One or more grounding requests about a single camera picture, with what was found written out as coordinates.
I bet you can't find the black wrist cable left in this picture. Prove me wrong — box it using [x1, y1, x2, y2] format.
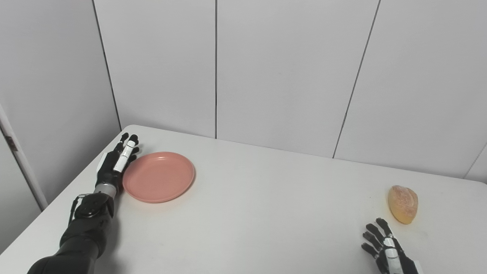
[68, 193, 89, 228]

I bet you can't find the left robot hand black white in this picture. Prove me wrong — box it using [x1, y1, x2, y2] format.
[95, 132, 140, 190]

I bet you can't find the pink round plate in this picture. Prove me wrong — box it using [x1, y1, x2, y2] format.
[122, 151, 196, 204]

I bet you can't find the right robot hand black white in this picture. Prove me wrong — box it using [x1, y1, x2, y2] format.
[361, 218, 425, 274]

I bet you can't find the bread roll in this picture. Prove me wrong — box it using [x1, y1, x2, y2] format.
[388, 185, 419, 225]

